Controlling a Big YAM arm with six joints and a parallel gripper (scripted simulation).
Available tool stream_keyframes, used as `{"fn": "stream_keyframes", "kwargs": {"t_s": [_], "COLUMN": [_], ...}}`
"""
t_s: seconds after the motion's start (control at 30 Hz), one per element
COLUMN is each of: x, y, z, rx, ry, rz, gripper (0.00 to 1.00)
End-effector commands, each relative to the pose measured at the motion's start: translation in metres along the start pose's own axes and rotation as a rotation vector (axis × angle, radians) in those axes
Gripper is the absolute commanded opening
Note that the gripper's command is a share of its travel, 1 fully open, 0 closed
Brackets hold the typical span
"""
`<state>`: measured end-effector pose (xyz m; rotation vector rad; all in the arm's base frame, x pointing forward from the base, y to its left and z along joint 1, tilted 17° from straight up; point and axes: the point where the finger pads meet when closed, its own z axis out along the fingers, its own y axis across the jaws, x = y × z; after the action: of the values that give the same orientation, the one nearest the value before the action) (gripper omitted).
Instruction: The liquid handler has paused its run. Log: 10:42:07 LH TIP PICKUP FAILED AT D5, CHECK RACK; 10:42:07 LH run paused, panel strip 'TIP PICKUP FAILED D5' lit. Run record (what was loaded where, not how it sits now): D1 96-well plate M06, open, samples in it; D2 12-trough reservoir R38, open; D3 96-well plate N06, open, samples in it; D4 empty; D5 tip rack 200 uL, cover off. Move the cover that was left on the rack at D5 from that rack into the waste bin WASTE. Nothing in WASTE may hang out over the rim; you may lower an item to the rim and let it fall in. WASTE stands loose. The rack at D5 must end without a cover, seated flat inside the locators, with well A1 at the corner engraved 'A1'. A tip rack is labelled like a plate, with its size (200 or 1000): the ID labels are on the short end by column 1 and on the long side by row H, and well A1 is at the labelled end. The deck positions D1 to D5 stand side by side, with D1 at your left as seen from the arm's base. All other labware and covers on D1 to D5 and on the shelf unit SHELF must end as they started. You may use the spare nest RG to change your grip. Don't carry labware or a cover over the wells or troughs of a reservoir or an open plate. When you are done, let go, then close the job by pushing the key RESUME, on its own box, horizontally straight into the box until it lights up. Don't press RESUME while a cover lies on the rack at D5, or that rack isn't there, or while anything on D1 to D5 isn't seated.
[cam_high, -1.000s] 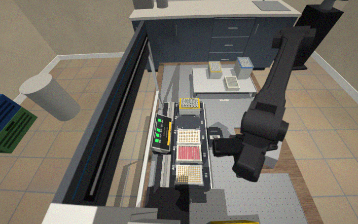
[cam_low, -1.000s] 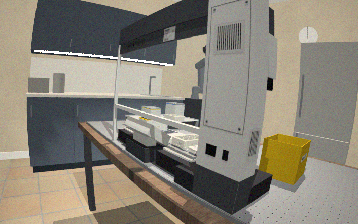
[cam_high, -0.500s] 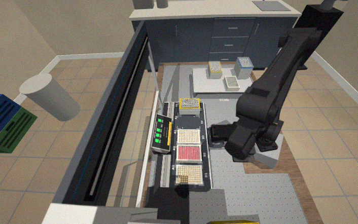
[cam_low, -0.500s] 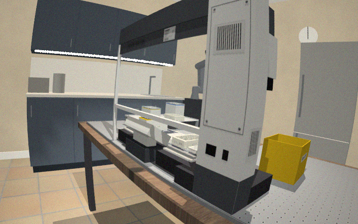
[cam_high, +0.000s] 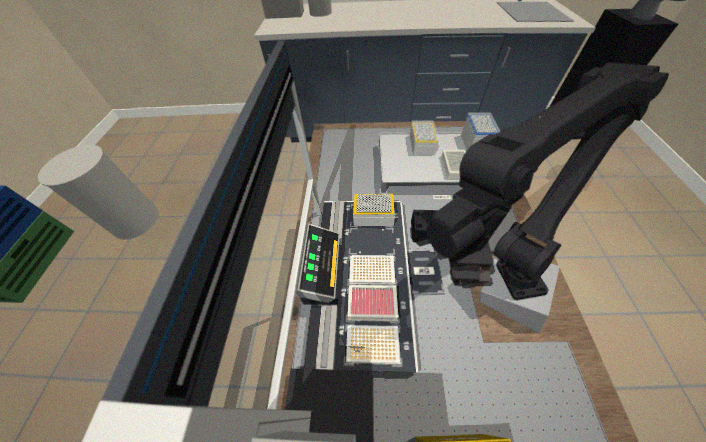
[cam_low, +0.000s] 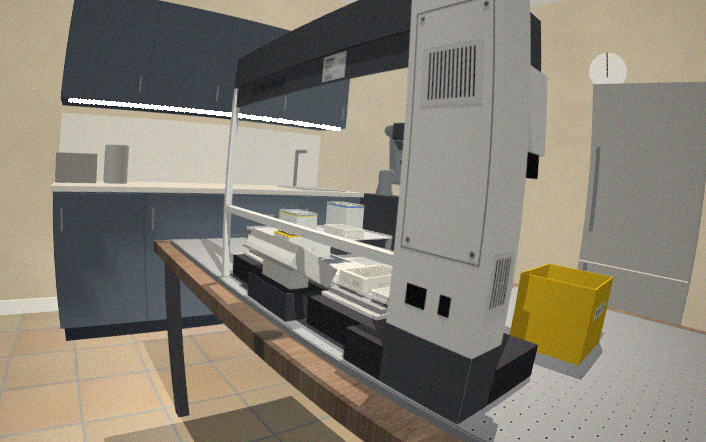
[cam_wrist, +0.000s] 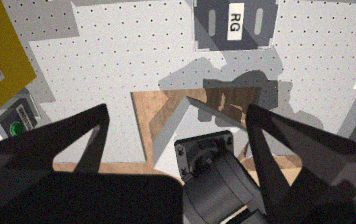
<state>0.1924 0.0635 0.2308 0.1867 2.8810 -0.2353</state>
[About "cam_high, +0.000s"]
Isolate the yellow open-top bin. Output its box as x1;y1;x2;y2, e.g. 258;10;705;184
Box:
415;434;511;442

